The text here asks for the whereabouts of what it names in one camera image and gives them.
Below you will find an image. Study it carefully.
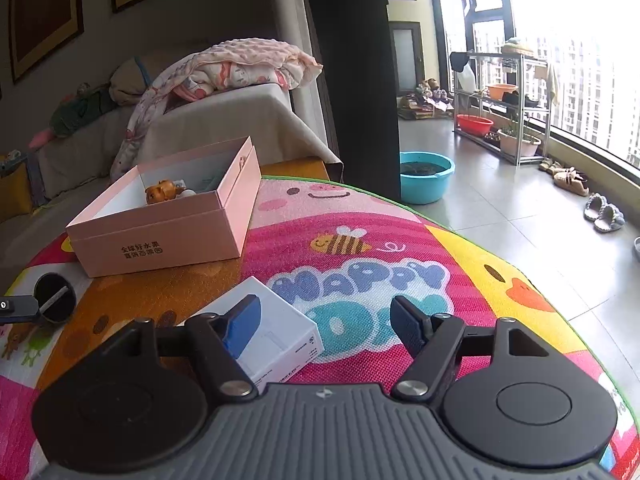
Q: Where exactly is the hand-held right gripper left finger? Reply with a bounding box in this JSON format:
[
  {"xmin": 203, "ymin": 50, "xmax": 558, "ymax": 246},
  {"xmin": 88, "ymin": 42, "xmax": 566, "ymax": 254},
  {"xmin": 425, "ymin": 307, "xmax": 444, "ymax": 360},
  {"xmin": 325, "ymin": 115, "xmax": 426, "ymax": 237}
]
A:
[{"xmin": 105, "ymin": 294, "xmax": 262, "ymax": 402}]

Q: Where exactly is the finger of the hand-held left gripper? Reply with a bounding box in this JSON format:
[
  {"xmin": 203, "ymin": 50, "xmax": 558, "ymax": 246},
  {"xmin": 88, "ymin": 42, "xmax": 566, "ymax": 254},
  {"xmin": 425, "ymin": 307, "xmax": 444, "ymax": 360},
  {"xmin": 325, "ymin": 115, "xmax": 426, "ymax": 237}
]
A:
[{"xmin": 0, "ymin": 296, "xmax": 42, "ymax": 324}]

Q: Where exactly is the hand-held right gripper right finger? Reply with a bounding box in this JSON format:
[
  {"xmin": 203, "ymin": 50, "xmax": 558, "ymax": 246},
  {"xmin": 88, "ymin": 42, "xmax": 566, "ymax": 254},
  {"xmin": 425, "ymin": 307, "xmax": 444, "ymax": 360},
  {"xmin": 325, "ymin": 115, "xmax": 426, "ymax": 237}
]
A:
[{"xmin": 390, "ymin": 295, "xmax": 551, "ymax": 404}]

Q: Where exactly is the white cardboard box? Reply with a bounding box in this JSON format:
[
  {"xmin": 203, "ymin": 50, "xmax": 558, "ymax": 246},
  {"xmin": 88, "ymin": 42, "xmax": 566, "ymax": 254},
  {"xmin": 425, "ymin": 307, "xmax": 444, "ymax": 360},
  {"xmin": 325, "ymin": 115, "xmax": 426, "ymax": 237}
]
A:
[{"xmin": 192, "ymin": 276, "xmax": 321, "ymax": 395}]

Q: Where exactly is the pink cardboard box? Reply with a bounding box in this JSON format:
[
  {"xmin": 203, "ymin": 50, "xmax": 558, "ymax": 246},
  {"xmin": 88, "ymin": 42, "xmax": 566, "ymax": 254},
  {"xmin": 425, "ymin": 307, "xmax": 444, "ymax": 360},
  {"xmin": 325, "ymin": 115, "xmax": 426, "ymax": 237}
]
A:
[{"xmin": 66, "ymin": 135, "xmax": 263, "ymax": 278}]

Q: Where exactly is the brown bear toy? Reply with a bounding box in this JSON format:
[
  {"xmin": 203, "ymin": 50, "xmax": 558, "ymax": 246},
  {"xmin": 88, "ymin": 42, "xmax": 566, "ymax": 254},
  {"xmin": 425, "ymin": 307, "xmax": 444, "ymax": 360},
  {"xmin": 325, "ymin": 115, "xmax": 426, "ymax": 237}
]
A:
[{"xmin": 145, "ymin": 180, "xmax": 183, "ymax": 206}]

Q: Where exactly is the yellow cushion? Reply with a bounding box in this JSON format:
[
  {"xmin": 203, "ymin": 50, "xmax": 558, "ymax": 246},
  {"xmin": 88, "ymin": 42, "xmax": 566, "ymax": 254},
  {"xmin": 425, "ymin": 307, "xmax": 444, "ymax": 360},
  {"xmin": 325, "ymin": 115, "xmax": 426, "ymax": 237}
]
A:
[{"xmin": 0, "ymin": 160, "xmax": 36, "ymax": 222}]

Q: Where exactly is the colourful cartoon play mat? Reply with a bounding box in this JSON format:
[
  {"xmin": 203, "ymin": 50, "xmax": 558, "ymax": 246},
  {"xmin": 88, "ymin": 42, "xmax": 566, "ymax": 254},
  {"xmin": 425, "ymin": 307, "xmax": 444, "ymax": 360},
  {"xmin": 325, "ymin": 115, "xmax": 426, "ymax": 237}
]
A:
[{"xmin": 0, "ymin": 176, "xmax": 640, "ymax": 480}]

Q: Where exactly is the blue basin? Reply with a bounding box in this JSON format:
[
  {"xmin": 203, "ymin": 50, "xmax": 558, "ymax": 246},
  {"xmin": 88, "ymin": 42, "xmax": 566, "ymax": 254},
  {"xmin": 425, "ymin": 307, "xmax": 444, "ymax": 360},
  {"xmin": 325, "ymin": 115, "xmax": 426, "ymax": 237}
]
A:
[{"xmin": 399, "ymin": 151, "xmax": 457, "ymax": 206}]

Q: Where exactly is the pink soft toy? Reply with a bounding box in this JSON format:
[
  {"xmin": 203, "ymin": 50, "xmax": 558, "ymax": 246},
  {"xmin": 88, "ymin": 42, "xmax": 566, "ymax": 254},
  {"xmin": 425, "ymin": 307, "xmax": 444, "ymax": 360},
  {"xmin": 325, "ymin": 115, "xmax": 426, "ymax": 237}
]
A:
[{"xmin": 27, "ymin": 127, "xmax": 54, "ymax": 151}]

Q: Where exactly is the beige covered sofa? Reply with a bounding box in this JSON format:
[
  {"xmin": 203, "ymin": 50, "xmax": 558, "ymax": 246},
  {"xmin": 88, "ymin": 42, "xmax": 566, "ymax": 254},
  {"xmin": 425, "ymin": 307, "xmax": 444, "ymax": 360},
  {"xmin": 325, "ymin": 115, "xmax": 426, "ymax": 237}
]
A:
[{"xmin": 0, "ymin": 40, "xmax": 346, "ymax": 226}]

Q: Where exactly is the green cloth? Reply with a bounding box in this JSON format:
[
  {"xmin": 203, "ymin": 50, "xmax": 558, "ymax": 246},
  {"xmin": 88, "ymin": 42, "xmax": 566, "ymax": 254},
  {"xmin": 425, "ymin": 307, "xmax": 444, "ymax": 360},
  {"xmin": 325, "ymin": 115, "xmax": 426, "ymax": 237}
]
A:
[{"xmin": 50, "ymin": 92, "xmax": 118, "ymax": 138}]

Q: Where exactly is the red basin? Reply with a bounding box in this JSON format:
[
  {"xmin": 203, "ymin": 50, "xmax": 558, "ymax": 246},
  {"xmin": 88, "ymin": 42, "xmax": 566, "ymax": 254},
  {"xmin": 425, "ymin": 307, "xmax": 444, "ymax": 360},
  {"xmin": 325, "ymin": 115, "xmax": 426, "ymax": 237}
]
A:
[{"xmin": 456, "ymin": 114, "xmax": 495, "ymax": 137}]

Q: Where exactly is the pale pink plant pot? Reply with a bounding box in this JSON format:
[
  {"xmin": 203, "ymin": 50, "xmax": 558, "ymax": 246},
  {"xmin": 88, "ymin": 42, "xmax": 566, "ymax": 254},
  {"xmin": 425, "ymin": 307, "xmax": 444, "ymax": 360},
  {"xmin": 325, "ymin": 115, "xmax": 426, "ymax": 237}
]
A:
[{"xmin": 497, "ymin": 127, "xmax": 542, "ymax": 157}]

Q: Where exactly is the grey slipper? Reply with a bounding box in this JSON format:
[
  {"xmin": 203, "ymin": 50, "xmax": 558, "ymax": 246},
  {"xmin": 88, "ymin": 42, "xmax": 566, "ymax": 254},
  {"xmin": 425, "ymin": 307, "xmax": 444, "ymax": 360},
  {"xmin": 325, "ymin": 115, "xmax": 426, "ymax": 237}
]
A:
[
  {"xmin": 594, "ymin": 204, "xmax": 626, "ymax": 233},
  {"xmin": 584, "ymin": 192, "xmax": 608, "ymax": 222}
]

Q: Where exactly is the pile of shoes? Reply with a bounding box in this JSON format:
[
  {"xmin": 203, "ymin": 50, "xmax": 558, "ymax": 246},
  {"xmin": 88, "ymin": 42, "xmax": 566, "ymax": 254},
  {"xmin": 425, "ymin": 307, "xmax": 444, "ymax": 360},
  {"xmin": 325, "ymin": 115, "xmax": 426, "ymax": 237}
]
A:
[{"xmin": 399, "ymin": 79, "xmax": 456, "ymax": 121}]

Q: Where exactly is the metal shelf rack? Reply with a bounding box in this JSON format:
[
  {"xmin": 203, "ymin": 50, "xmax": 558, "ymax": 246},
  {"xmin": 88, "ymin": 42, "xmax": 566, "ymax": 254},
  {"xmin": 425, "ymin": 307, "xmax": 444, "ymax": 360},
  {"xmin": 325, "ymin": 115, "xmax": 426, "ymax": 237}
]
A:
[{"xmin": 452, "ymin": 51, "xmax": 553, "ymax": 166}]

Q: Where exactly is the beige pillow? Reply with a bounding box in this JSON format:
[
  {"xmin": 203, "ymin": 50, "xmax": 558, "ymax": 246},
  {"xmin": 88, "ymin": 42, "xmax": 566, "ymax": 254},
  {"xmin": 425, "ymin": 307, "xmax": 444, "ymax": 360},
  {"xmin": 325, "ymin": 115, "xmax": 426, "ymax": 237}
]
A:
[{"xmin": 109, "ymin": 57, "xmax": 151, "ymax": 106}]

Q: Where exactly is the pink patterned blanket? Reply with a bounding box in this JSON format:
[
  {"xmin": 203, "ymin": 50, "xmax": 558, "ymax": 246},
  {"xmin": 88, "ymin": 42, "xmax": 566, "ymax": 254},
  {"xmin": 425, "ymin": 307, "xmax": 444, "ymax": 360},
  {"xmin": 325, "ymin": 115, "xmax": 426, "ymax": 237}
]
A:
[{"xmin": 110, "ymin": 37, "xmax": 323, "ymax": 181}]

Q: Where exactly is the door with glass panel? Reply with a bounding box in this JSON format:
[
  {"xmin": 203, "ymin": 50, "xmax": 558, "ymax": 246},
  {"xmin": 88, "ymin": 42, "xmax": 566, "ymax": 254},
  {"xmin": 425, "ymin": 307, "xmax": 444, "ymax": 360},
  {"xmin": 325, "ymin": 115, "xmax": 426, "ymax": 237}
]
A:
[{"xmin": 389, "ymin": 21, "xmax": 424, "ymax": 94}]

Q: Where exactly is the beige curtain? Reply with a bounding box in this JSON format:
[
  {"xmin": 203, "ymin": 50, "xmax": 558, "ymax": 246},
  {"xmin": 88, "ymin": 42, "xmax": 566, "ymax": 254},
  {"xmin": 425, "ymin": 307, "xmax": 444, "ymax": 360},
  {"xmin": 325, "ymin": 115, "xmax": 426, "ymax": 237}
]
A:
[{"xmin": 267, "ymin": 0, "xmax": 332, "ymax": 147}]

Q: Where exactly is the beige towel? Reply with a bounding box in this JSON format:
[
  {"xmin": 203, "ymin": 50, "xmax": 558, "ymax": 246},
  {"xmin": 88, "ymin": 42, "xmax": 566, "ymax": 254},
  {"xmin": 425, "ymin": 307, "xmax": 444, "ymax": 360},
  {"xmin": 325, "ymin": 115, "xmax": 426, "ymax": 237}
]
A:
[{"xmin": 547, "ymin": 62, "xmax": 561, "ymax": 107}]

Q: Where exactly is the large framed picture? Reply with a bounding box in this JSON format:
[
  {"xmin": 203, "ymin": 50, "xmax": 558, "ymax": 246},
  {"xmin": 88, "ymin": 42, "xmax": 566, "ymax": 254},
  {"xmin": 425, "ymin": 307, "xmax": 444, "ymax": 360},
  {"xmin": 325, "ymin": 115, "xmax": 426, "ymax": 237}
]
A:
[{"xmin": 7, "ymin": 0, "xmax": 85, "ymax": 84}]

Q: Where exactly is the folded cloth pile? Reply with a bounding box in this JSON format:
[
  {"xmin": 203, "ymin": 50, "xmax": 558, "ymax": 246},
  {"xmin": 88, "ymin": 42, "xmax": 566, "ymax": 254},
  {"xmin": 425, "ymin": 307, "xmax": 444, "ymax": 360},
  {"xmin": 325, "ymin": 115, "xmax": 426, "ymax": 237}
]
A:
[{"xmin": 501, "ymin": 37, "xmax": 535, "ymax": 57}]

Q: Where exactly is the black window frame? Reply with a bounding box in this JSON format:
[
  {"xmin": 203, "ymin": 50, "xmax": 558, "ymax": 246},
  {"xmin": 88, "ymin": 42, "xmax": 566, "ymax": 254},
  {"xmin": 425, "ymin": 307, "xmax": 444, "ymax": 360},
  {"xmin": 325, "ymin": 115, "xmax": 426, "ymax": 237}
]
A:
[{"xmin": 430, "ymin": 0, "xmax": 640, "ymax": 171}]

